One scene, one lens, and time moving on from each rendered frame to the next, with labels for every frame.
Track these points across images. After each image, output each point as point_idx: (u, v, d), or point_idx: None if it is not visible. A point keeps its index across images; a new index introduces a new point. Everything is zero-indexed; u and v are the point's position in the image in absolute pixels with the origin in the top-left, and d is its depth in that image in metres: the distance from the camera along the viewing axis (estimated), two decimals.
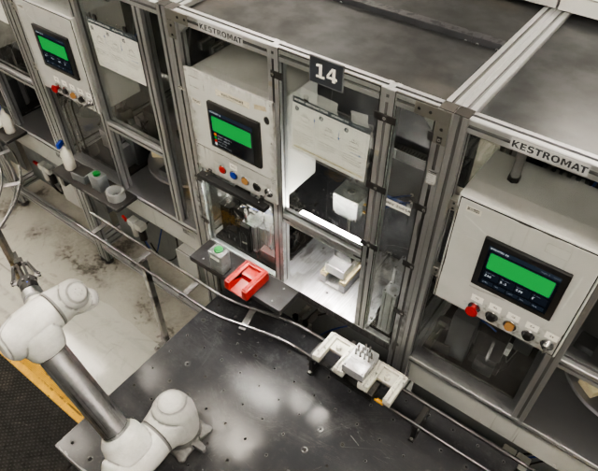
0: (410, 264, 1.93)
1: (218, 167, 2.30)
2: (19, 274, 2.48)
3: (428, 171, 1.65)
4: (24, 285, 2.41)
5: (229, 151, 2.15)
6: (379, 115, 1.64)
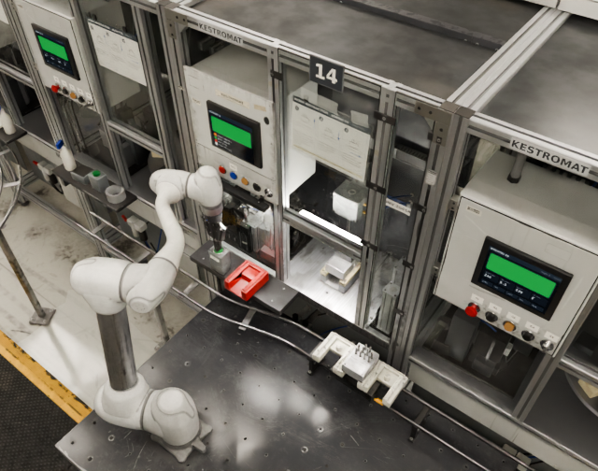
0: (410, 264, 1.93)
1: (218, 167, 2.30)
2: (216, 231, 2.39)
3: (428, 171, 1.65)
4: (209, 219, 2.32)
5: (229, 151, 2.15)
6: (379, 115, 1.64)
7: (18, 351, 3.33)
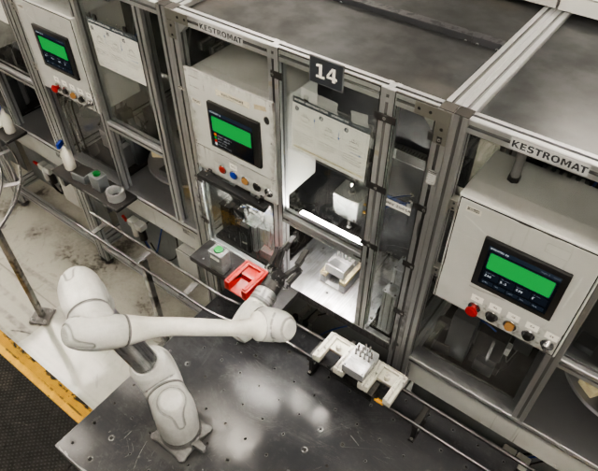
0: (410, 264, 1.93)
1: (218, 167, 2.30)
2: (285, 275, 2.16)
3: (428, 171, 1.65)
4: None
5: (229, 151, 2.15)
6: (379, 115, 1.64)
7: (18, 351, 3.33)
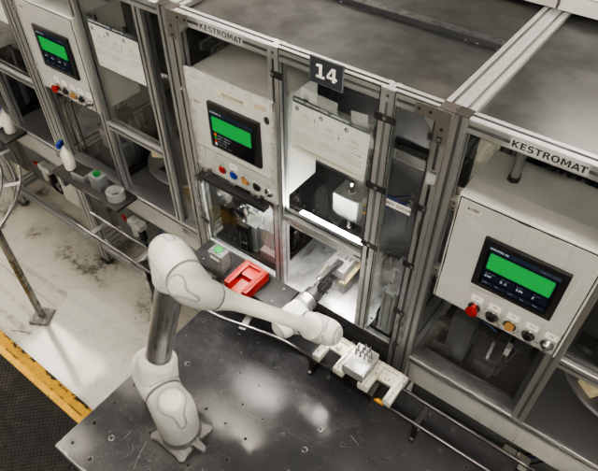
0: (410, 264, 1.93)
1: (218, 167, 2.30)
2: None
3: (428, 171, 1.65)
4: None
5: (229, 151, 2.15)
6: (379, 115, 1.64)
7: (18, 351, 3.33)
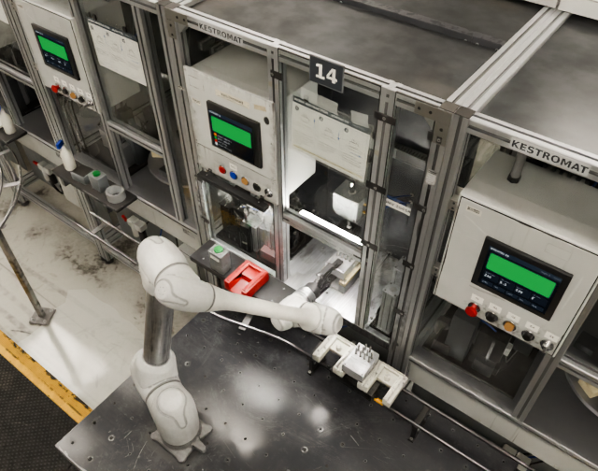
0: (410, 264, 1.93)
1: (218, 167, 2.30)
2: None
3: (428, 171, 1.65)
4: None
5: (229, 151, 2.15)
6: (379, 115, 1.64)
7: (18, 351, 3.33)
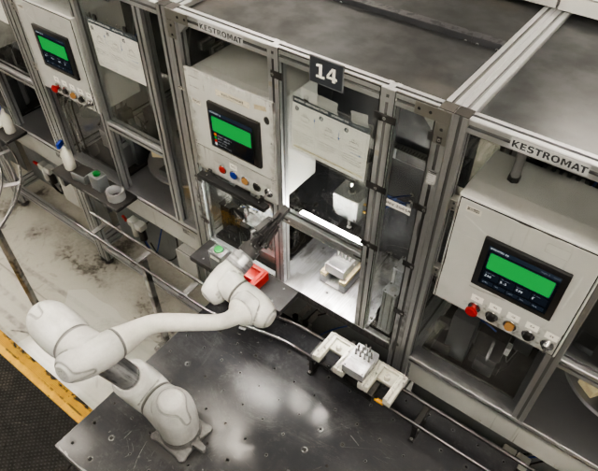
0: (410, 264, 1.93)
1: (218, 167, 2.30)
2: None
3: (428, 171, 1.65)
4: None
5: (229, 151, 2.15)
6: (379, 115, 1.64)
7: (18, 351, 3.33)
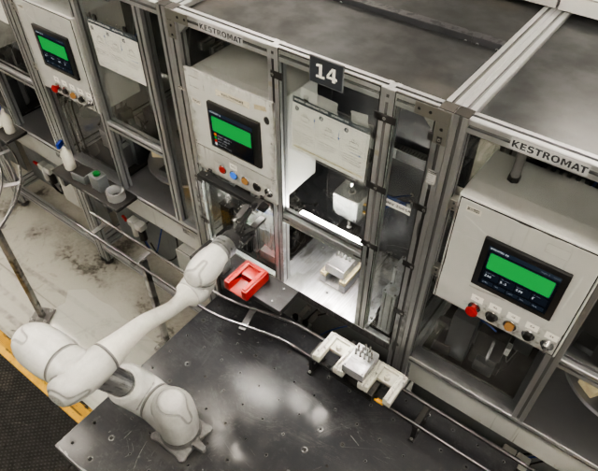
0: (410, 264, 1.93)
1: (218, 167, 2.30)
2: None
3: (428, 171, 1.65)
4: None
5: (229, 151, 2.15)
6: (379, 115, 1.64)
7: None
